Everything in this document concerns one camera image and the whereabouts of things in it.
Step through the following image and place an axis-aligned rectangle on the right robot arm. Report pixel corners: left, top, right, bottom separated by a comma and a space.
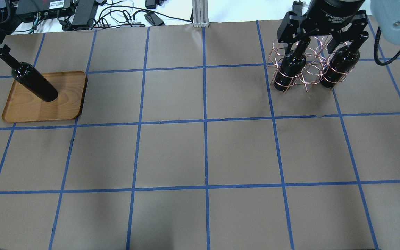
277, 0, 400, 53

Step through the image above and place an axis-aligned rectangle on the aluminium frame post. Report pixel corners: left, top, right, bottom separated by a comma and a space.
192, 0, 210, 27

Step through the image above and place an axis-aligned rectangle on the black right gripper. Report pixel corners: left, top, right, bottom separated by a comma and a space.
277, 0, 366, 55

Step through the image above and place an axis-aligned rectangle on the black power adapter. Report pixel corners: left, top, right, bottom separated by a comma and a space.
291, 0, 304, 16

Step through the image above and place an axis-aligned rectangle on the copper wire bottle basket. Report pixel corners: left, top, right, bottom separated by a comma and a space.
267, 35, 355, 93

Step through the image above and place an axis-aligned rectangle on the dark wine bottle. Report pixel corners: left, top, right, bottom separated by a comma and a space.
0, 45, 58, 102
320, 31, 369, 89
274, 37, 311, 91

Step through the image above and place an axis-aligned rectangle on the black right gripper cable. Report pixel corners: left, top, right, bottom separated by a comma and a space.
374, 26, 400, 66

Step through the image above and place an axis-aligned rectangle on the wooden tray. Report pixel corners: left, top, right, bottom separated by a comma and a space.
1, 71, 88, 123

